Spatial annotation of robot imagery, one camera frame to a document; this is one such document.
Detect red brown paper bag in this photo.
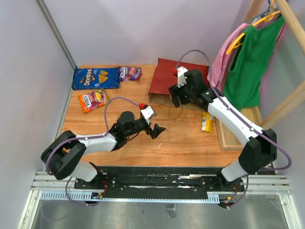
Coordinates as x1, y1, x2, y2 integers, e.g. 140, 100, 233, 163
148, 58, 209, 112

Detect yellow snack packet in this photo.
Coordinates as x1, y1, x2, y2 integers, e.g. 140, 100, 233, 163
201, 112, 214, 133

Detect purple snack packet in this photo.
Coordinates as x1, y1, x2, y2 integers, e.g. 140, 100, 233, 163
119, 66, 142, 82

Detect orange Fox's candy packet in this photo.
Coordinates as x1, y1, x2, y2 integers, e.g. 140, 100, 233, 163
78, 89, 110, 114

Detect blue Doritos chip bag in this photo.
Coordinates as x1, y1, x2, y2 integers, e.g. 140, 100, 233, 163
72, 67, 120, 90

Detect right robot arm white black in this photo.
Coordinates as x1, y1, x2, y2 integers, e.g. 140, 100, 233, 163
169, 67, 277, 191

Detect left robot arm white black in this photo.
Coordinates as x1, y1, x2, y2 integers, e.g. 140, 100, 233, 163
41, 107, 166, 189

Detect pink shirt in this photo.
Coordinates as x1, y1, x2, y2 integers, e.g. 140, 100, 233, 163
207, 22, 286, 92

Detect green shirt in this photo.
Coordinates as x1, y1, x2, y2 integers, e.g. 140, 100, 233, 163
224, 16, 285, 111

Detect wooden clothes rack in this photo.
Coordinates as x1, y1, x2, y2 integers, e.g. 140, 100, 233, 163
212, 0, 305, 151

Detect yellow clothes hanger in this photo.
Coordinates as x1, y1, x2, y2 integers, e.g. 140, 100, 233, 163
225, 0, 280, 55

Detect grey clothes hanger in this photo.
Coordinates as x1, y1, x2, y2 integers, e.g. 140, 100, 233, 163
245, 0, 278, 25

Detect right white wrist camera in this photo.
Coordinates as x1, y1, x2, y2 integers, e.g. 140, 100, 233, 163
173, 66, 188, 88

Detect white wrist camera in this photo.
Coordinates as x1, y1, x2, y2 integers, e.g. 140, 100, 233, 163
140, 106, 157, 125
173, 66, 188, 88

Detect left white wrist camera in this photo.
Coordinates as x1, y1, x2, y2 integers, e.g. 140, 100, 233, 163
140, 106, 157, 125

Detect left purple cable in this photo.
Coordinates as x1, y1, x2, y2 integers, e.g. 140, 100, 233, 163
45, 96, 146, 207

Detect purple cable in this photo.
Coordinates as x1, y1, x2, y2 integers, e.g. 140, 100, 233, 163
173, 49, 293, 210
45, 96, 146, 207

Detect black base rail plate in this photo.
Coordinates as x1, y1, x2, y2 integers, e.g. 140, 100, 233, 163
31, 165, 291, 204

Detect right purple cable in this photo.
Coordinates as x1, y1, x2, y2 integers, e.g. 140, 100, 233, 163
173, 49, 293, 210

